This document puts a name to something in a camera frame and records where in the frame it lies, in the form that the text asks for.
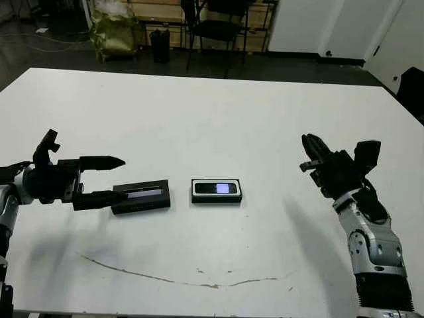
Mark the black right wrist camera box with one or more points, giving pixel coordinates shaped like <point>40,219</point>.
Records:
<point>367,154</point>

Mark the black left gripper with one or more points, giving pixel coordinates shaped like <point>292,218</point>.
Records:
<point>53,182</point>

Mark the black waste bin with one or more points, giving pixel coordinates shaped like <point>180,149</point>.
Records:
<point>160,46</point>

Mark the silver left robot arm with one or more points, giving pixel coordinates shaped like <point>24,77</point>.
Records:
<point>5,205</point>

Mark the black mesh chair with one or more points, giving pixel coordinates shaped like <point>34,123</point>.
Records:
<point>217,26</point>

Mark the black folding stand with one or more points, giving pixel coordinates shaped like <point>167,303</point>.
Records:
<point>190,9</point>

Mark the black chair back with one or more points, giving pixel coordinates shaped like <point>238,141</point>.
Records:
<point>412,94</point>

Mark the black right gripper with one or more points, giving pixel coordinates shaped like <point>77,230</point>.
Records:
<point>338,172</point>

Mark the black box with white insert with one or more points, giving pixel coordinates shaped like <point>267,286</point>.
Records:
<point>215,198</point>

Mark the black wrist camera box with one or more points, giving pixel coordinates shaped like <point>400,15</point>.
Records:
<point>367,154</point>
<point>44,149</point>

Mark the black box lid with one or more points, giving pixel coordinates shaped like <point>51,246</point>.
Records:
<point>145,203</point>

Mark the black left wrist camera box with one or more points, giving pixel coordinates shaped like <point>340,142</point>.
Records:
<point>44,149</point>

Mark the yellow-green plastic bag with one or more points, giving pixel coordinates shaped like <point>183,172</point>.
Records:
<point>114,38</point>

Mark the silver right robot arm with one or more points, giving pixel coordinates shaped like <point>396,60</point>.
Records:
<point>374,238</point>

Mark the white door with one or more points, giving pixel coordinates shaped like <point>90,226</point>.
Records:
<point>399,33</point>

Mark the white paper sheet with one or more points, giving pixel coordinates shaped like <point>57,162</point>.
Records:
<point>41,30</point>

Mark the black phone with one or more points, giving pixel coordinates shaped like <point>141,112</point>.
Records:
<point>205,188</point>

